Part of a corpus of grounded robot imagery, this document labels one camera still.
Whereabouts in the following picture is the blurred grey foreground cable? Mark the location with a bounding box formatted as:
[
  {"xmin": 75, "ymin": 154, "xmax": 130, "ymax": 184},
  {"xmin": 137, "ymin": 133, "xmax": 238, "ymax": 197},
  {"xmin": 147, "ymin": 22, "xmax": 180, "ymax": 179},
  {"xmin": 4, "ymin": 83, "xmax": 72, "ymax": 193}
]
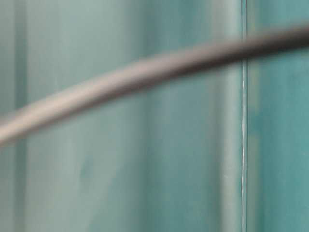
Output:
[{"xmin": 0, "ymin": 26, "xmax": 309, "ymax": 145}]

